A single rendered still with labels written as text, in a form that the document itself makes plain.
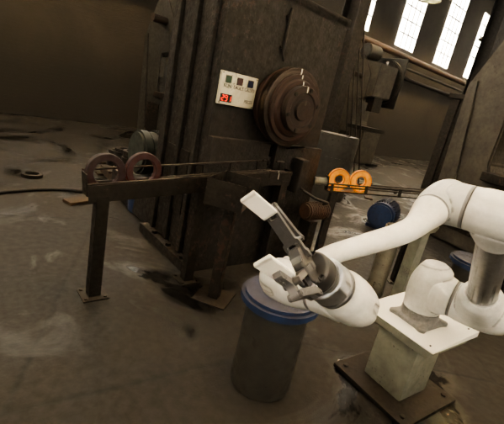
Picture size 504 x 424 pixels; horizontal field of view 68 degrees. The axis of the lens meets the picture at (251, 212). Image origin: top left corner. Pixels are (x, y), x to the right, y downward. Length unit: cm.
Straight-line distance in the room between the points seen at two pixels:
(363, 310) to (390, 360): 110
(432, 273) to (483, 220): 57
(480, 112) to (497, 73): 40
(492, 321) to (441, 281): 22
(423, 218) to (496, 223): 19
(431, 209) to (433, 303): 68
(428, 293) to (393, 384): 45
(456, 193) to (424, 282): 60
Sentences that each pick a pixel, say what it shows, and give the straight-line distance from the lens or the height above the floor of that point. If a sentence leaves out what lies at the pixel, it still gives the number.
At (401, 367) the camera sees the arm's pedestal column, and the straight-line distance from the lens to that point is 187.
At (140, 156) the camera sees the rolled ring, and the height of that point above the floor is 75.
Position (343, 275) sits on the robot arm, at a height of 86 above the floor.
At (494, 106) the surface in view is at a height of 153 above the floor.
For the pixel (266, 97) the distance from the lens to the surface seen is 227.
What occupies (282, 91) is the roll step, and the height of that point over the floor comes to 120.
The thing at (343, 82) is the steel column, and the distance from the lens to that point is 672.
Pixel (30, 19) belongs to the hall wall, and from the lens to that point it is 794.
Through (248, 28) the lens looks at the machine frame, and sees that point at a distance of 235.
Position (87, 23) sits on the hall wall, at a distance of 814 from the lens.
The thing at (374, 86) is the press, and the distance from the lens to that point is 1022.
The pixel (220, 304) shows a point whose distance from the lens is 218.
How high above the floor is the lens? 114
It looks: 17 degrees down
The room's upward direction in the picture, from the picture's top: 12 degrees clockwise
